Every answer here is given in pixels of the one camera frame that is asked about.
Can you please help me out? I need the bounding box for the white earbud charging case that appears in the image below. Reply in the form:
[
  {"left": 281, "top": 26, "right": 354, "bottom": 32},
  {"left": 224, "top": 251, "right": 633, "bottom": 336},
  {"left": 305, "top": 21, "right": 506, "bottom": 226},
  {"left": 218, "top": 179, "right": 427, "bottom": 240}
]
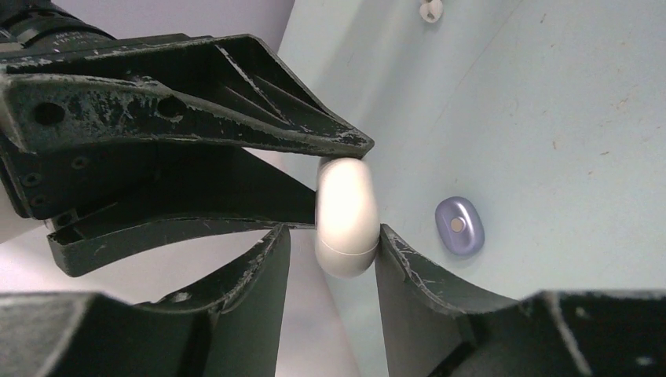
[{"left": 315, "top": 158, "right": 380, "bottom": 279}]

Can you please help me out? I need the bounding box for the purple earbud charging case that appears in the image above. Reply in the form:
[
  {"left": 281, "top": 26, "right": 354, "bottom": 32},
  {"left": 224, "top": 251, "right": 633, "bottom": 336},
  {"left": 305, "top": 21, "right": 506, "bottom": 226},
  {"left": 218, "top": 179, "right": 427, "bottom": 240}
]
[{"left": 434, "top": 196, "right": 485, "bottom": 257}]

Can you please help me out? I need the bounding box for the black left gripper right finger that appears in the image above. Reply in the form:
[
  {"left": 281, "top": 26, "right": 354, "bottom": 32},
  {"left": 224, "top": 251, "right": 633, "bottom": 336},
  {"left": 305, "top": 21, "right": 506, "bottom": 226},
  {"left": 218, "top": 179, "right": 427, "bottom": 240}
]
[{"left": 375, "top": 225, "right": 665, "bottom": 376}]

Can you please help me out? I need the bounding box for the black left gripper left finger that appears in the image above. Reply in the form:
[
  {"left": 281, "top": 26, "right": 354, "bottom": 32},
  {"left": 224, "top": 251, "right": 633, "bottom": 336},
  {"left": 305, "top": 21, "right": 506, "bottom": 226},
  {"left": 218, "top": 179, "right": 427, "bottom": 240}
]
[{"left": 1, "top": 225, "right": 291, "bottom": 376}]

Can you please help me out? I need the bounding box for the white earbud left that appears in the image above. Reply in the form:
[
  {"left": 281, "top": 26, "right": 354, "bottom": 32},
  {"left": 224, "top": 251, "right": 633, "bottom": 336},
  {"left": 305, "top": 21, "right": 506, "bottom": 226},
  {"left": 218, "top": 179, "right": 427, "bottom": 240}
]
[{"left": 419, "top": 0, "right": 444, "bottom": 24}]

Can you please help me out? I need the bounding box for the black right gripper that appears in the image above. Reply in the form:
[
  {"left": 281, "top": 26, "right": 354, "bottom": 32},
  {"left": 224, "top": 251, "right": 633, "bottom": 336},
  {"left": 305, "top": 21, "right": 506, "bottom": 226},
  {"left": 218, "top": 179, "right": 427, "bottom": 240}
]
[{"left": 1, "top": 1, "right": 374, "bottom": 277}]

